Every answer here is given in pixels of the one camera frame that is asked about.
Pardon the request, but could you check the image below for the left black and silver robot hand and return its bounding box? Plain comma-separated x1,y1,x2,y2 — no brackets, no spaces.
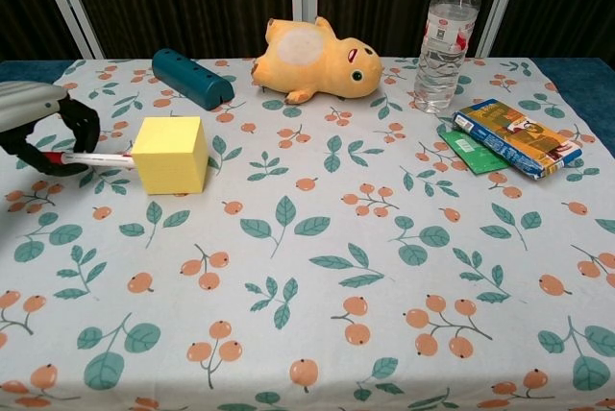
0,80,102,178

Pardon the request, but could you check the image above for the red and white marker pen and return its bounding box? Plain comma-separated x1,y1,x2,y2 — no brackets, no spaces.
41,151,136,171

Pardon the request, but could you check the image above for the yellow cube block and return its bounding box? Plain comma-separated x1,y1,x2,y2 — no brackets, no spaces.
131,115,209,196

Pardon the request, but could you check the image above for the dark teal half-cylinder block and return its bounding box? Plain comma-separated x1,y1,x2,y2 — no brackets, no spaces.
151,48,235,111

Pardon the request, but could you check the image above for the orange plush toy animal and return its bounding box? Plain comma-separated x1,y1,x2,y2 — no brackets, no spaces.
252,16,383,105

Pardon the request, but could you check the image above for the floral fruit print tablecloth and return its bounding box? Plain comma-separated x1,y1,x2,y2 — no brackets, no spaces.
0,57,615,411

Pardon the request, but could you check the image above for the clear plastic water bottle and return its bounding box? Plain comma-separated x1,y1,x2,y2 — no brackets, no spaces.
413,0,482,114

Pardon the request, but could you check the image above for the green flat packet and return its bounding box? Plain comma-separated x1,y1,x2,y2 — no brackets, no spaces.
439,129,512,176

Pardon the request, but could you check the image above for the blue and yellow snack package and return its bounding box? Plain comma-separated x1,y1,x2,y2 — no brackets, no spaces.
452,98,584,181

